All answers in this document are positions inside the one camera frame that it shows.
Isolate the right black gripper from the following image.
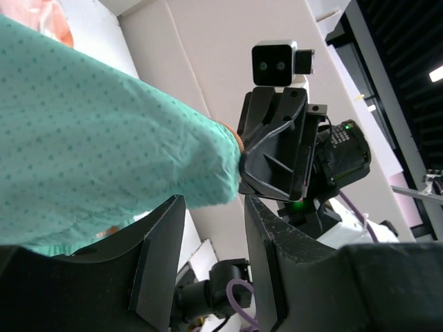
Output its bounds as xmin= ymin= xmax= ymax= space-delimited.
xmin=237 ymin=87 xmax=326 ymax=201

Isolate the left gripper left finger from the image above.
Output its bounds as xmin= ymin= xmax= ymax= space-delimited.
xmin=1 ymin=196 xmax=186 ymax=331

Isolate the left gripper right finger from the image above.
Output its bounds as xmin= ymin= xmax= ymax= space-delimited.
xmin=244 ymin=196 xmax=442 ymax=331

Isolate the orange and teal jacket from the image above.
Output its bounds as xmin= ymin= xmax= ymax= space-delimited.
xmin=1 ymin=15 xmax=243 ymax=255

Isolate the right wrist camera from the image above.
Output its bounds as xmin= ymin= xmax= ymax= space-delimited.
xmin=251 ymin=40 xmax=315 ymax=87

